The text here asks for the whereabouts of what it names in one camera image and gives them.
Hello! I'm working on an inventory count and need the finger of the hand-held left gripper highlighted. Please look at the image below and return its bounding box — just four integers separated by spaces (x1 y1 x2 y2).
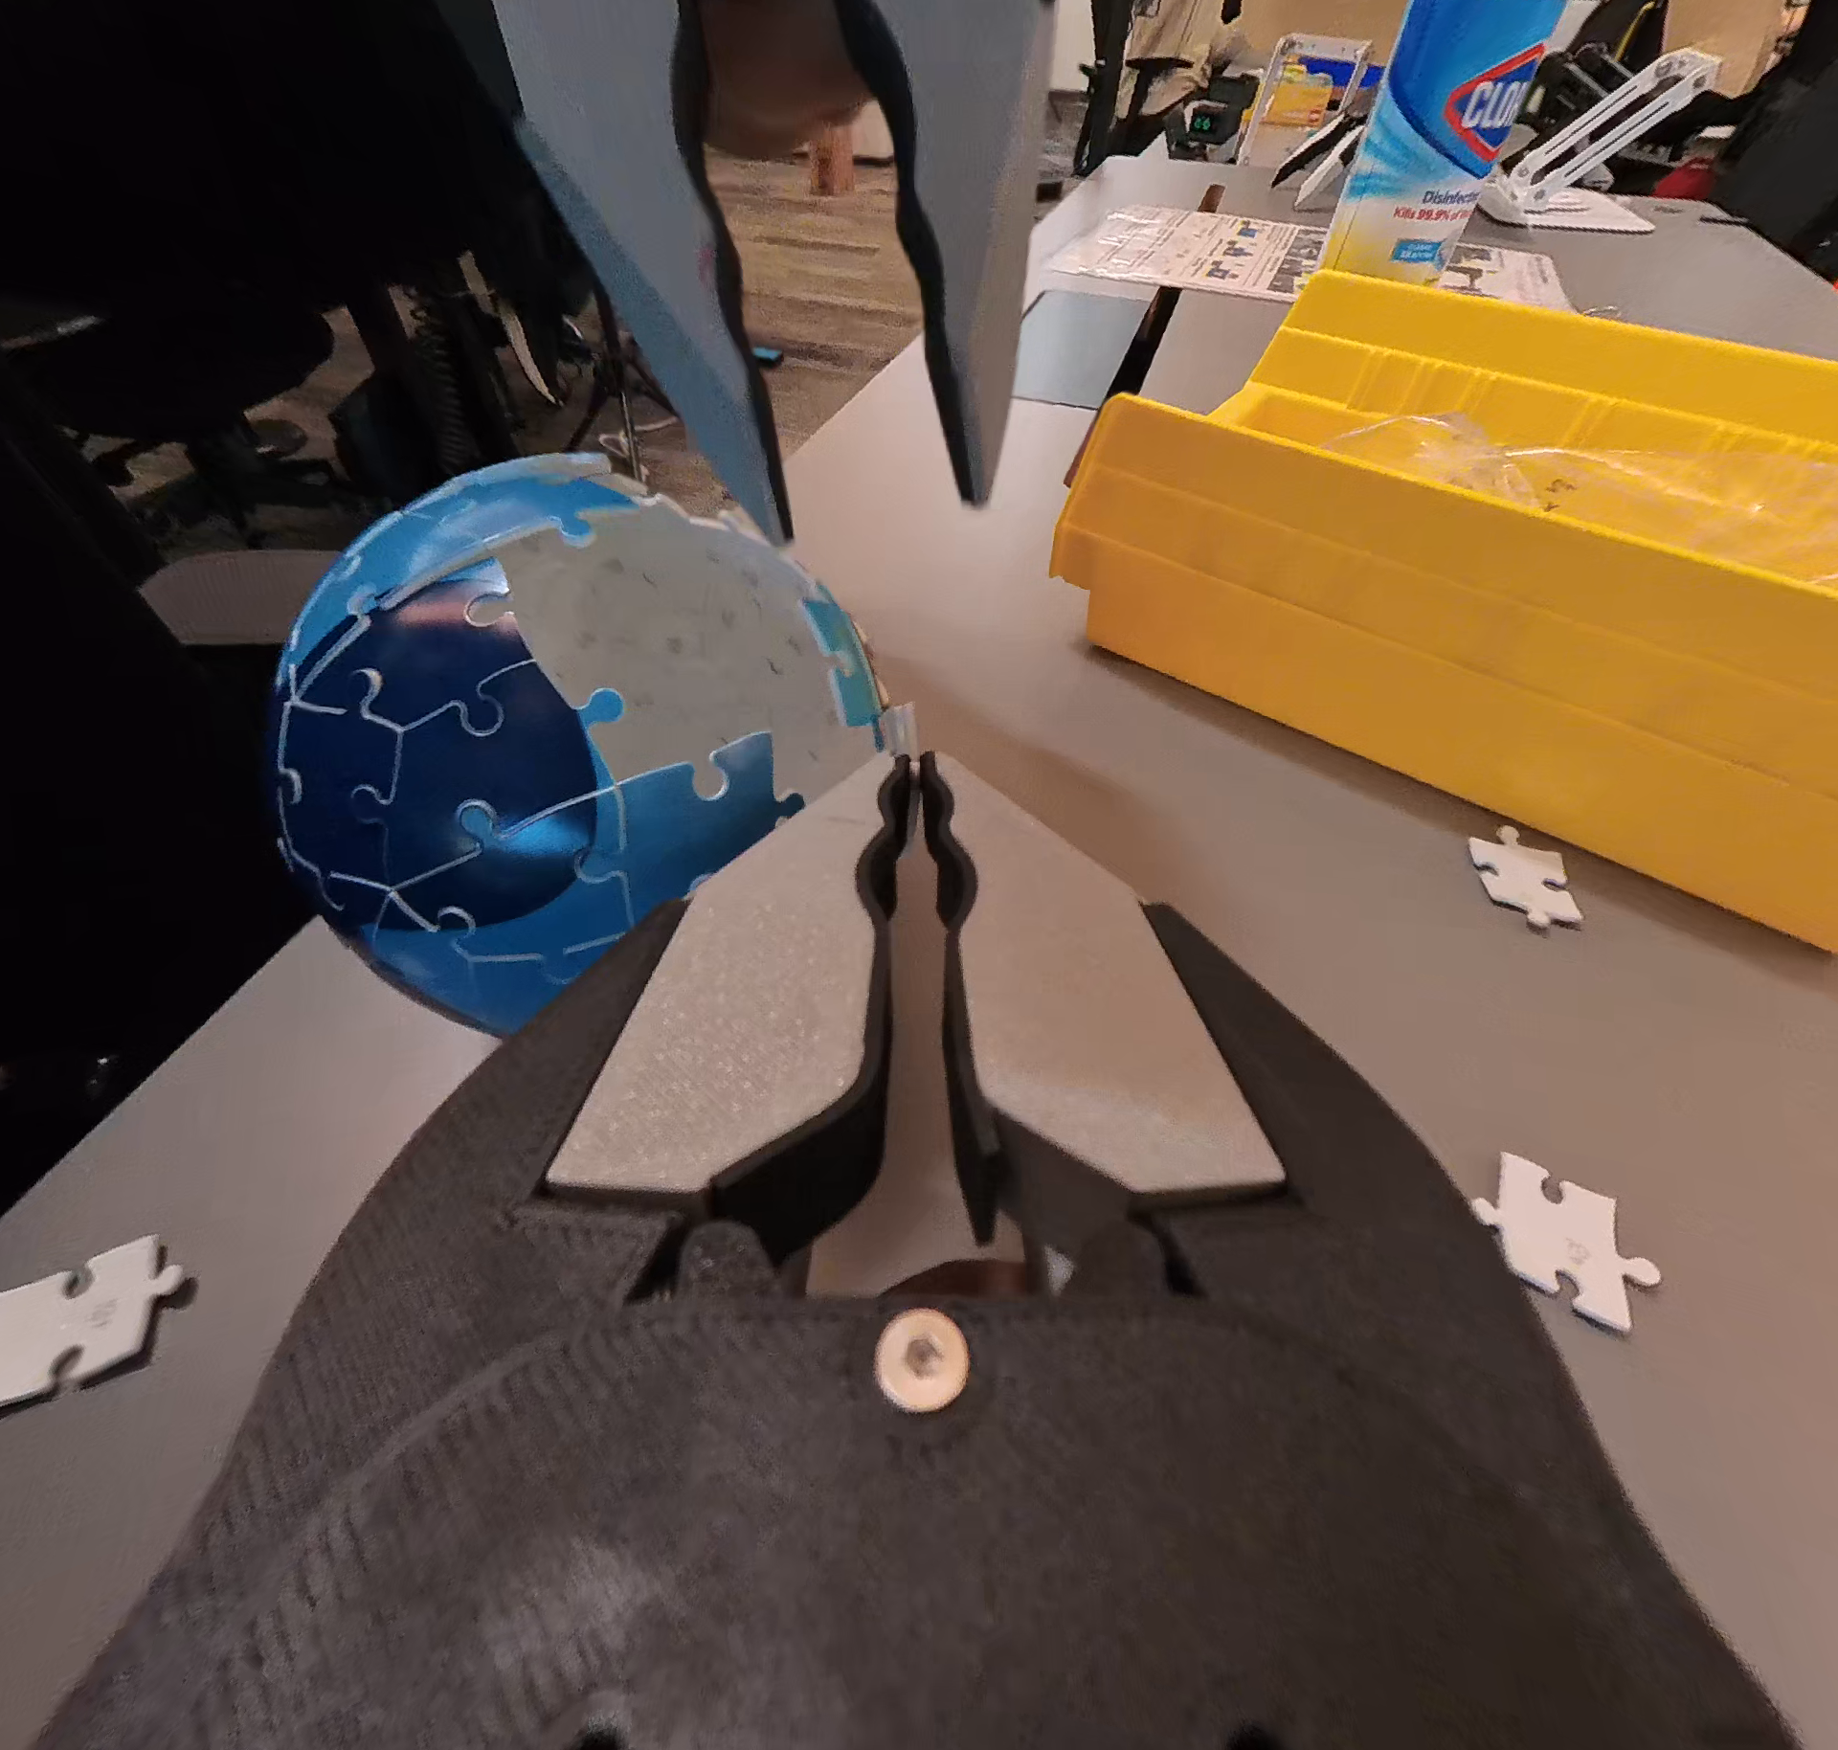
467 0 797 548
813 0 1059 511

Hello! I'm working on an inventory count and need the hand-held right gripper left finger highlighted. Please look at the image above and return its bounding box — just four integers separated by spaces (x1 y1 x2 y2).
545 753 923 1263

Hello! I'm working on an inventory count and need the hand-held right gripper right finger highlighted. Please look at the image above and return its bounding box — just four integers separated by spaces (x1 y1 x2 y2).
919 755 1287 1251

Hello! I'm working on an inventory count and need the blue puzzle ball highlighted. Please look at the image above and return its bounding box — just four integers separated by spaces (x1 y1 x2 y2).
265 454 897 1036

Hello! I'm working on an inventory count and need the person's left hand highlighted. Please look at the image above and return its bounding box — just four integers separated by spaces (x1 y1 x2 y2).
691 0 883 158

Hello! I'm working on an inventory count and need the grey plate black edge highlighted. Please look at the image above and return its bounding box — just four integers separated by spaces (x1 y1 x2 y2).
1013 290 1187 408

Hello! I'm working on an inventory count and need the black office chair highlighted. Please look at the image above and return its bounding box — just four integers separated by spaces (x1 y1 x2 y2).
1073 0 1200 179

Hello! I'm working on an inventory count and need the sleeved printed instruction sheet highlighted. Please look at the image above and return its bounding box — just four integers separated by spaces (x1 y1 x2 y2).
1047 207 1337 305

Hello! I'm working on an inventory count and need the clear acrylic sign holder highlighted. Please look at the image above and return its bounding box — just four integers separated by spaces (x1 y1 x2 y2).
1241 27 1383 209

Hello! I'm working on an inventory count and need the white tub yellow label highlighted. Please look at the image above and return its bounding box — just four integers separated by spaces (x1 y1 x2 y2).
1316 0 1603 290

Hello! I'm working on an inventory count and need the yellow plastic bin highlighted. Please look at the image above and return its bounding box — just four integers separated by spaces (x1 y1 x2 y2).
1050 271 1838 953

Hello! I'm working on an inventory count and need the clear plastic bag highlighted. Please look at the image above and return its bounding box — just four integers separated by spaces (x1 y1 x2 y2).
1322 408 1838 523

